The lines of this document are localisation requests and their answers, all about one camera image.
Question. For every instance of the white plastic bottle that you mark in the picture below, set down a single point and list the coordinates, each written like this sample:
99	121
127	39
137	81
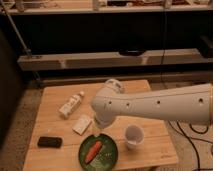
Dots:
71	105

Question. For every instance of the wooden shelf rack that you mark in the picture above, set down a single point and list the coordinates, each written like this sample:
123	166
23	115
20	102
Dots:
88	44

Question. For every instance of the green round plate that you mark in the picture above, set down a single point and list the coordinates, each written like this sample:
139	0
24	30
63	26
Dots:
106	158

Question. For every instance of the black rectangular case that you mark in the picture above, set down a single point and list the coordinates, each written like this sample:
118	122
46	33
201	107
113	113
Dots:
52	142

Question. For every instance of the black bowl on shelf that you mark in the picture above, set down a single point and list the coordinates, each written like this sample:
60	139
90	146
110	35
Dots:
131	52

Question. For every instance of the metal diagonal pole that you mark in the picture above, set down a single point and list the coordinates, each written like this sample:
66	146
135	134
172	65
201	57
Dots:
26	50

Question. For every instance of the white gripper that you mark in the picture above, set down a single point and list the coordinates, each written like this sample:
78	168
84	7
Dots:
98	125

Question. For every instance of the small white box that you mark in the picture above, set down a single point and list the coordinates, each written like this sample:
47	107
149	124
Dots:
82	124

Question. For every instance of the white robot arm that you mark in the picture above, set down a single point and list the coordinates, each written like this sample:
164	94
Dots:
192	104

